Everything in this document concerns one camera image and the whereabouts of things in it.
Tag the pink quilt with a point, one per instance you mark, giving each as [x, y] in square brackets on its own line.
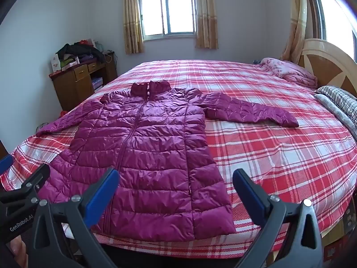
[292, 71]

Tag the tied beige curtain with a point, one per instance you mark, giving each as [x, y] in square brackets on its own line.
[297, 25]

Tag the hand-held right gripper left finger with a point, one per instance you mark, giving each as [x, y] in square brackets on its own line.
[101, 198]

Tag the magenta puffer jacket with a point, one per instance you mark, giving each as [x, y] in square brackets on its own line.
[145, 150]

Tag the beige patterned curtain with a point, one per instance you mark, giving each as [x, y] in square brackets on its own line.
[133, 19]
[206, 14]

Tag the wooden bed headboard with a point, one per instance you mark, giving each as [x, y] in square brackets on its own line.
[326, 64]

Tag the white printed box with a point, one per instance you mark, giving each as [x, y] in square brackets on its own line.
[55, 63]

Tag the red bag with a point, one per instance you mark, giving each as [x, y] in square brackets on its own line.
[86, 42]

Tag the blue printed box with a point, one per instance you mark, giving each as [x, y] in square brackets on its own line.
[97, 82]

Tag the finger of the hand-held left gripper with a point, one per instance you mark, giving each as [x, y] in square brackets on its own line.
[30, 181]
[6, 163]

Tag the green cloth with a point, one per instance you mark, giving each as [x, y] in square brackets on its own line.
[67, 62]

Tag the brown wooden desk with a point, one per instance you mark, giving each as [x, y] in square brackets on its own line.
[69, 89]

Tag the sliding glass window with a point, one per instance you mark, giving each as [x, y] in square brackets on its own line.
[178, 11]

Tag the pink flat box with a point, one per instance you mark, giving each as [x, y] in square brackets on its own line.
[69, 66]

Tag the person's left hand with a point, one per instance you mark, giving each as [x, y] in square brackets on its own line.
[21, 251]

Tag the grey floral pillow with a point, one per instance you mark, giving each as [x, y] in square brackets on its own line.
[334, 111]

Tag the pile of dark clothes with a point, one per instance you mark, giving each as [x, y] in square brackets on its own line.
[81, 50]

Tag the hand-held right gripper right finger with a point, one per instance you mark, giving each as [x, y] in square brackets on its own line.
[249, 198]

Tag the bed with red plaid sheet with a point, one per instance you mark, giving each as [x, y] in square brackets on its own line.
[265, 159]

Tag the blue cloth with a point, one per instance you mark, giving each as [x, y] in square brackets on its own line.
[256, 61]

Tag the dark framed window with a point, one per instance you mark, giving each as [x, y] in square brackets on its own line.
[334, 19]

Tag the striped pillow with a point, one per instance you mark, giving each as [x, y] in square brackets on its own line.
[337, 96]

